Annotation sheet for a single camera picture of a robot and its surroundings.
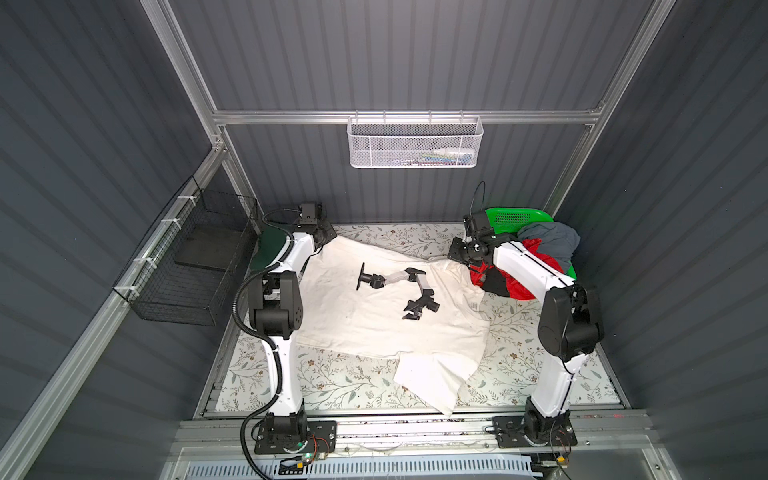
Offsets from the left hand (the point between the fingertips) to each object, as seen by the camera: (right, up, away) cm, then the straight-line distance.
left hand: (325, 231), depth 103 cm
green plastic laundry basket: (+66, +5, +12) cm, 68 cm away
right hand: (+44, -8, -8) cm, 45 cm away
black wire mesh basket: (-28, -11, -30) cm, 42 cm away
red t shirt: (+67, -6, -9) cm, 68 cm away
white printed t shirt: (+35, -28, -7) cm, 45 cm away
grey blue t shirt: (+81, -3, -1) cm, 81 cm away
